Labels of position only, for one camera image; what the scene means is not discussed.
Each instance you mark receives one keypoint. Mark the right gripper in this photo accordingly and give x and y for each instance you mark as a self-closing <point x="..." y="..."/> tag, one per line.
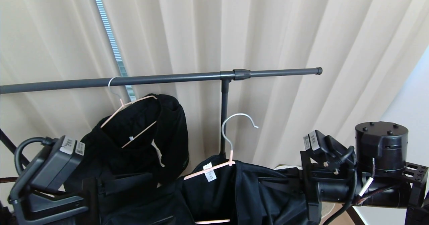
<point x="331" y="184"/>

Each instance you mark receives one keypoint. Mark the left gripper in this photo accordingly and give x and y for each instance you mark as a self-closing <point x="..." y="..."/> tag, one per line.
<point x="57" y="208"/>

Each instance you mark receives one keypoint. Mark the black garment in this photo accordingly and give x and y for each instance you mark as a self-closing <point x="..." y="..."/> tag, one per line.
<point x="140" y="127"/>
<point x="234" y="198"/>

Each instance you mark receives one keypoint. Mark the pink clothes hanger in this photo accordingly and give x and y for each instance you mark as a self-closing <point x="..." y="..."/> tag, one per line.
<point x="134" y="101"/>
<point x="230" y="148"/>

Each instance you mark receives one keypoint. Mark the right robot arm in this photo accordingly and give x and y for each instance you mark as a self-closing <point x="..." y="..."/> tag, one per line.
<point x="382" y="144"/>

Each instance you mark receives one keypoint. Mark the black clothes rack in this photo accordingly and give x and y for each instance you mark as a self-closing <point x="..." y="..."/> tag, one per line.
<point x="150" y="79"/>

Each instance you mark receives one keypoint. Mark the beige curtain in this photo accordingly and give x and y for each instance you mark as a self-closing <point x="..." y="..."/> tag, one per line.
<point x="234" y="23"/>

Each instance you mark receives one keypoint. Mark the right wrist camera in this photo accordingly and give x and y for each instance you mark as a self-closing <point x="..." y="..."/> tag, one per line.
<point x="321" y="143"/>

